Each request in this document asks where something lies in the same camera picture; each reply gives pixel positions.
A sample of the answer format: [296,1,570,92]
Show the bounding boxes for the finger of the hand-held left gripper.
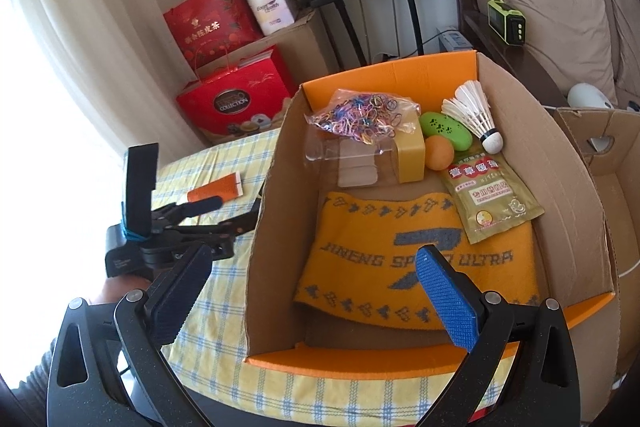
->
[170,197,263,260]
[150,194,224,229]

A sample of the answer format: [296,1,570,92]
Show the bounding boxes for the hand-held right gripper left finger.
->
[46,244,216,427]

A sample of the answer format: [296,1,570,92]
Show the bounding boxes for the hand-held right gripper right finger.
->
[416,244,581,427]

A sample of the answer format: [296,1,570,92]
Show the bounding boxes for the orange tube white cap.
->
[186,172,244,204]

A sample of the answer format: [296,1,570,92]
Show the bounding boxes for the orange cardboard box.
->
[243,49,617,380]

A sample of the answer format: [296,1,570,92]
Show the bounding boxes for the gold foil packet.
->
[440,151,545,245]

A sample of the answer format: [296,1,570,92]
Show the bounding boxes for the orange patterned towel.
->
[294,191,541,332]

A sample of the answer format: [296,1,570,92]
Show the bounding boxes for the orange ping pong ball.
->
[425,136,456,171]

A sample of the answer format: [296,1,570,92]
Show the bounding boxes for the clear plastic box yellow lid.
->
[304,129,427,188]

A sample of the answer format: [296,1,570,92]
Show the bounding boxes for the bag of colourful rubber bands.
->
[306,89,421,145]

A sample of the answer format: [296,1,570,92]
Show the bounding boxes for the green egg-shaped case paw holes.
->
[419,109,473,152]

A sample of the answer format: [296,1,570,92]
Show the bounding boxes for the white feather shuttlecock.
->
[441,80,503,154]

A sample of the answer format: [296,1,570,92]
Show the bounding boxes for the person's left hand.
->
[92,274,153,308]

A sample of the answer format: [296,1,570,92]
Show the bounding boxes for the yellow checked tablecloth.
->
[150,129,506,418]

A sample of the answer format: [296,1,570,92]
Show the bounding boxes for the red collection gift box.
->
[175,48,298,145]

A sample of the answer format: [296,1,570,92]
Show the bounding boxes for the white sheer curtain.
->
[15,0,211,158]

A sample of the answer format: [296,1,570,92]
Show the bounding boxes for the red gift bag gold print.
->
[162,0,266,70]

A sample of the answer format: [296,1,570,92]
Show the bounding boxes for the large brown carton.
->
[260,9,341,82]

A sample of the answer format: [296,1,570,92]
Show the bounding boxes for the white tissue roll pack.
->
[242,0,299,36]

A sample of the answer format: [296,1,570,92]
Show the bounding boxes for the black speaker stand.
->
[320,2,368,70]
[402,0,426,58]

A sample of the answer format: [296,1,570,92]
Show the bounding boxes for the white round device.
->
[566,83,615,110]

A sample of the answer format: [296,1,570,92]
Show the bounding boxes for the blue white carton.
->
[435,27,475,54]

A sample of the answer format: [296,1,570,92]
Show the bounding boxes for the green portable device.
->
[487,0,527,46]

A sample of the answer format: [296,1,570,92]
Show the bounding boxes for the brown sofa cushion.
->
[482,0,618,105]
[587,0,640,100]

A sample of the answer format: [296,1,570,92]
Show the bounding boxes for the white cable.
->
[617,252,640,280]

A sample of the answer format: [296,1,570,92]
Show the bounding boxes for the brown cardboard box with handle hole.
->
[552,107,640,423]

